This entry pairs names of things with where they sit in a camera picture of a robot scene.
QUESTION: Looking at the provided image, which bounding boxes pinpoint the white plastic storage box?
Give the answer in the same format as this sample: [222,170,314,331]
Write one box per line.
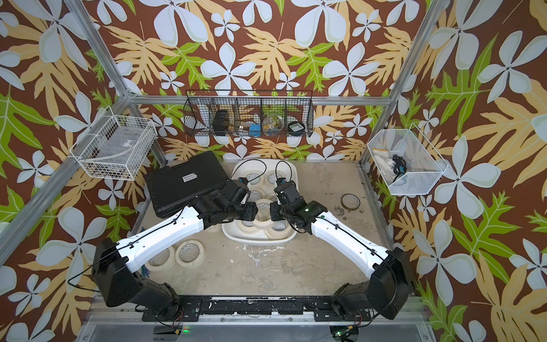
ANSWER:
[222,159,299,247]

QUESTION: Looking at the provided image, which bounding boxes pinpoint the masking tape roll four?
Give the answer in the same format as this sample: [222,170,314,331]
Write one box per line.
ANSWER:
[175,239,205,269]

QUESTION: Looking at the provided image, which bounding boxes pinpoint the masking tape roll three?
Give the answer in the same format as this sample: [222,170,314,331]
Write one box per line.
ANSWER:
[145,247,175,272]

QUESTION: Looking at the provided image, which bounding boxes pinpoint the masking tape roll two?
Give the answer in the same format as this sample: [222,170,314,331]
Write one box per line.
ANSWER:
[206,225,222,233]

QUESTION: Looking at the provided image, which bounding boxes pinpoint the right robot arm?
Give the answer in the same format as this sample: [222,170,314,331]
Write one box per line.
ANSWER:
[270,178,417,320]

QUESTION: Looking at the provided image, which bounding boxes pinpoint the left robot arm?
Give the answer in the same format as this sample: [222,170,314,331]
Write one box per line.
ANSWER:
[91,178,258,319]

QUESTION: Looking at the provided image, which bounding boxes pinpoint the masking tape roll five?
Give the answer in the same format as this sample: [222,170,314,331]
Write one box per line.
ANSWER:
[245,171,263,185]

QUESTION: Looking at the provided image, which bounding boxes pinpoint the masking tape roll six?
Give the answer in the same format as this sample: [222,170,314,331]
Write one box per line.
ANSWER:
[264,172,279,186]

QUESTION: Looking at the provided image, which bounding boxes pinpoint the blue box in basket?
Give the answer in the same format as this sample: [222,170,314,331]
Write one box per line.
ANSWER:
[249,124,262,138]

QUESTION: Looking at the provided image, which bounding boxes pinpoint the black box in basket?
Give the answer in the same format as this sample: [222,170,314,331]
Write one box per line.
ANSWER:
[212,110,230,135]

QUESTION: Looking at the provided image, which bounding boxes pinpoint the black plastic tool case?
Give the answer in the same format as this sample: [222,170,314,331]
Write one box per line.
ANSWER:
[145,151,228,219]

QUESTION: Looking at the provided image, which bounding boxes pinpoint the white mesh basket right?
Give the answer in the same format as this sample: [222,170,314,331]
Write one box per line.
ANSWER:
[368,125,449,197]

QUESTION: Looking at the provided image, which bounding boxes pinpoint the black wire basket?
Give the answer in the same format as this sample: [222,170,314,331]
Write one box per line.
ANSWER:
[182,90,314,138]

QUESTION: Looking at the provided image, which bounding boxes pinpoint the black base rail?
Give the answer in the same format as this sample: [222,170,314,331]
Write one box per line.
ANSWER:
[142,294,373,322]

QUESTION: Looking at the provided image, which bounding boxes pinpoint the white wire basket left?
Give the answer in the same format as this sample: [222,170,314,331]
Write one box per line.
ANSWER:
[71,114,158,181]

